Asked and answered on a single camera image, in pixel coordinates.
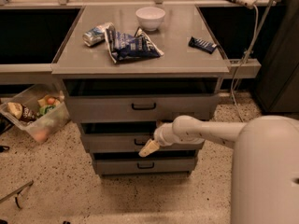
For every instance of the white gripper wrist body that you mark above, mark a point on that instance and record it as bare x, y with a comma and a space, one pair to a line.
160, 135

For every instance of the grey drawer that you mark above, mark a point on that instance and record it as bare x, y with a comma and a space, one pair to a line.
124, 136
125, 163
139, 99

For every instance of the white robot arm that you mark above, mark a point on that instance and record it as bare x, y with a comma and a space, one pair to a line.
265, 165

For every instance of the grey bottom drawer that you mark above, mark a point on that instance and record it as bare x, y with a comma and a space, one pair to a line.
125, 163

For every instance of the grey top drawer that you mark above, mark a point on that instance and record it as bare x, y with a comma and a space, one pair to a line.
139, 99

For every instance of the blue chip bag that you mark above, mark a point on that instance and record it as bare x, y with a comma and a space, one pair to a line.
122, 46

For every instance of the dark blue snack bar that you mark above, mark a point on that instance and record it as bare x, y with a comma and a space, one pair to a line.
203, 45

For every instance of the white ceramic bowl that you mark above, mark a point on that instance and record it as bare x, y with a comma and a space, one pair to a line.
150, 18

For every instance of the crushed silver soda can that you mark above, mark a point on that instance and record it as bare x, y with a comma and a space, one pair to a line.
96, 34

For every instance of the orange fruit in bin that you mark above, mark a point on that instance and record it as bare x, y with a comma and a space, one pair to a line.
51, 101

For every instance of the green packet in bin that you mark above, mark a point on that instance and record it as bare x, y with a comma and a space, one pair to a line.
45, 109

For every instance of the clear plastic storage bin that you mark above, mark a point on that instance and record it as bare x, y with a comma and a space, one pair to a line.
34, 98

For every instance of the dark cabinet on right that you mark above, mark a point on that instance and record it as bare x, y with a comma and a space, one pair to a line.
276, 88

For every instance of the brown snack bag in bin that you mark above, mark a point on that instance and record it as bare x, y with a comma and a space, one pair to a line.
21, 112

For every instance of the grey drawer cabinet frame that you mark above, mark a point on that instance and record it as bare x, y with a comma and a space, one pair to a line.
78, 61

